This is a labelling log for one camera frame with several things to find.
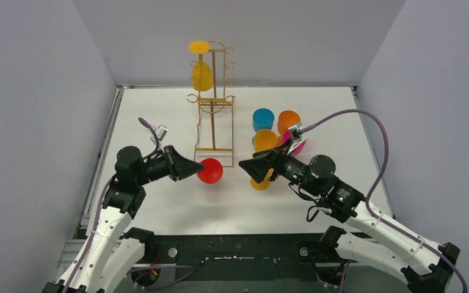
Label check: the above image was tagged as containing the magenta plastic wine glass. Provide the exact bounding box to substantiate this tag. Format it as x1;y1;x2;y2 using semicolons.
282;131;307;156

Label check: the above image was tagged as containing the orange plastic wine glass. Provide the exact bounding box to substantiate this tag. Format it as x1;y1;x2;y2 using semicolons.
276;110;301;147

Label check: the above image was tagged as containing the black base frame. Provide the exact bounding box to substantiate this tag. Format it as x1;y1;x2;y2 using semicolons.
131;233;347;289

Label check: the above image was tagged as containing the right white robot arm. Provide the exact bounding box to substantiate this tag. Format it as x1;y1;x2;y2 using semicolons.
238;146;464;292

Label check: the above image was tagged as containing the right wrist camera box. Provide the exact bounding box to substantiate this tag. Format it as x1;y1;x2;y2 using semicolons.
286;122;306;155

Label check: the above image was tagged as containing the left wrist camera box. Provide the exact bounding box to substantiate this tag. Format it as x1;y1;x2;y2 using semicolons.
150;125;169;148

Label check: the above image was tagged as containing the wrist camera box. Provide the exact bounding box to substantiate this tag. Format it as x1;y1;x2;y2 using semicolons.
286;122;306;155
150;125;169;148

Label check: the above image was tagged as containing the gold wire glass rack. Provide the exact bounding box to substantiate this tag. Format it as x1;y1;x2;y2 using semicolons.
187;40;236;167

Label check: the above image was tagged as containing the blue plastic wine glass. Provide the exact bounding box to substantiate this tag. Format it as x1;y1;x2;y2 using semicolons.
252;108;275;133

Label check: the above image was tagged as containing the yellow back wine glass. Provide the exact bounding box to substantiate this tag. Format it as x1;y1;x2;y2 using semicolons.
188;40;213;92

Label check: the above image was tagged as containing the red plastic wine glass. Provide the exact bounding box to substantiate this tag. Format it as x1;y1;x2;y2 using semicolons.
197;158;224;184

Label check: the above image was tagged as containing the yellow wine glass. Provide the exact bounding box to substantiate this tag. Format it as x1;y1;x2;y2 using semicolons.
253;129;278;152
250;168;274;190
188;40;213;92

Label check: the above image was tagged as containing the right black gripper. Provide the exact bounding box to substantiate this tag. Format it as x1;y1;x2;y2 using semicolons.
240;137;321;196

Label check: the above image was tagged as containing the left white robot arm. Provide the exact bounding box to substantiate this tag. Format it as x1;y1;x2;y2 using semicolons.
43;145;204;292

